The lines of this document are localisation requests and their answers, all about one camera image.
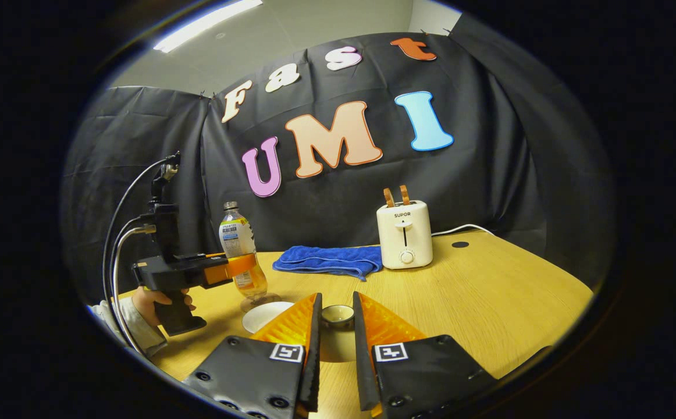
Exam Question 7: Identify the black backdrop cloth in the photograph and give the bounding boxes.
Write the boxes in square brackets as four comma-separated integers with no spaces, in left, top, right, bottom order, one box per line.
[61,13,615,306]

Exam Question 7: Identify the blue towel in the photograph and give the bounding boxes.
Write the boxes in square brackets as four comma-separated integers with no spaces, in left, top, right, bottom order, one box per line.
[272,245,383,282]

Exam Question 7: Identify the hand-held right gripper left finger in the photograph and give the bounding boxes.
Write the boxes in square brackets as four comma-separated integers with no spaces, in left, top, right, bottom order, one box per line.
[182,293,322,419]

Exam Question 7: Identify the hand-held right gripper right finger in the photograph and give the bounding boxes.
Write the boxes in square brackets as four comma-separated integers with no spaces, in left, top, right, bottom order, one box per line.
[351,292,497,419]

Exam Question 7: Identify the round cork coaster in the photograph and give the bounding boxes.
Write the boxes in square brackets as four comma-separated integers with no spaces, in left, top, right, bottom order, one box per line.
[239,294,282,313]

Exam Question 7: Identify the white power cable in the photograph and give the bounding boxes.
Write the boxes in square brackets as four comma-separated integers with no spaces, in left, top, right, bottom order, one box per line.
[431,224,496,237]

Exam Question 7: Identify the white toaster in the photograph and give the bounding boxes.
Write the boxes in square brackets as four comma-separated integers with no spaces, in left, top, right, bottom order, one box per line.
[376,200,433,270]

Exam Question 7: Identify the white teacup lid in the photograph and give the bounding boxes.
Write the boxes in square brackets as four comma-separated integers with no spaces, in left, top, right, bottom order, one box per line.
[319,304,356,363]

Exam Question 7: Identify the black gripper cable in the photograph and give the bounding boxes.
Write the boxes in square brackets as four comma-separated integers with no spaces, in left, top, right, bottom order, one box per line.
[102,154,180,357]

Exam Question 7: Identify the clear water bottle orange drink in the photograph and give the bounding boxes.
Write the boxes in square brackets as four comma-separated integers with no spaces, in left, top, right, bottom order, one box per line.
[219,201,269,300]

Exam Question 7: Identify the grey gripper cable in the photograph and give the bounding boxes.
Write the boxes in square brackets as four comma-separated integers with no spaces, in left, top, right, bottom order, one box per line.
[110,224,157,350]

